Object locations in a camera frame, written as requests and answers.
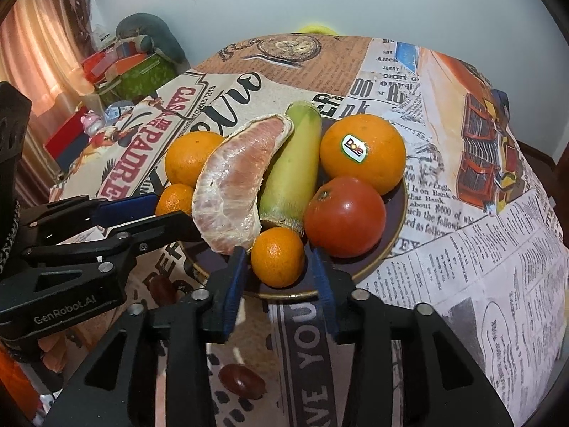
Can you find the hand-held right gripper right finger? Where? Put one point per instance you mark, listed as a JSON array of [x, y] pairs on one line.
[[321, 289]]

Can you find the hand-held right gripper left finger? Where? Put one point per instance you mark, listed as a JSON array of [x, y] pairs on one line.
[[233, 289]]

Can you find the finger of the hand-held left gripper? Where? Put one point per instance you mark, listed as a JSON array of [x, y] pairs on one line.
[[129, 209], [169, 229]]

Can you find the small tangerine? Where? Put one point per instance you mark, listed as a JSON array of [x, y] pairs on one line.
[[278, 255], [173, 200]]

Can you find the dark purple plate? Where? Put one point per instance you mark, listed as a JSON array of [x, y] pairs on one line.
[[382, 258]]

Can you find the large plain orange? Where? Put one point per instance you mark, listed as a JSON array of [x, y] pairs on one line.
[[189, 158]]

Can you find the red tomato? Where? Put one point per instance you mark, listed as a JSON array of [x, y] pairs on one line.
[[344, 218]]

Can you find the peeled pomelo segment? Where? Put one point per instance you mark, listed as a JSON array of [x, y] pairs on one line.
[[231, 187]]

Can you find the yellow green banana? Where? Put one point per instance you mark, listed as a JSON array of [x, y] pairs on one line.
[[291, 164]]

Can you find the large orange with sticker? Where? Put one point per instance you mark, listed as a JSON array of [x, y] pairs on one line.
[[369, 164]]

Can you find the red box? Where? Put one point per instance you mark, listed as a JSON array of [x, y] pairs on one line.
[[66, 138]]

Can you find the dark red grape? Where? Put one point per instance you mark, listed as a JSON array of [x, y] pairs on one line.
[[240, 380], [162, 289]]

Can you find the pink rabbit toy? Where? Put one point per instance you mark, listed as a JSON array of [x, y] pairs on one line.
[[92, 122]]

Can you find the pink brown curtain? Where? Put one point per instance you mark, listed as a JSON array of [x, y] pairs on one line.
[[40, 53]]

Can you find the red bag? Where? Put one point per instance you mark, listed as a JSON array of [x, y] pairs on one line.
[[95, 64]]

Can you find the green storage box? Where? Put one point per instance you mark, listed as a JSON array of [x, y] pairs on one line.
[[142, 78]]

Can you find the orange box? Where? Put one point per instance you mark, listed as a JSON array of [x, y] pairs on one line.
[[126, 61]]

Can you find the newspaper print tablecloth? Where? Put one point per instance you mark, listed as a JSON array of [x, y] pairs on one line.
[[466, 253]]

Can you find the grey plush toy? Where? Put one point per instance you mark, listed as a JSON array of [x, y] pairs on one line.
[[151, 35]]

